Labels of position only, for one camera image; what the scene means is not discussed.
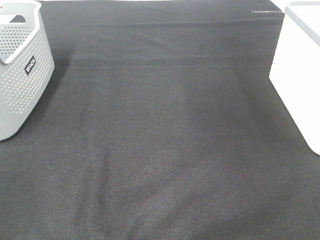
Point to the grey perforated plastic basket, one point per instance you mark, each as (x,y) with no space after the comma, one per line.
(26,62)

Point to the white plastic storage bin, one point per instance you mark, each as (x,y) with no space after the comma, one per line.
(295,69)

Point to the black fabric table cloth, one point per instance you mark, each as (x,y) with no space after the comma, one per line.
(160,123)

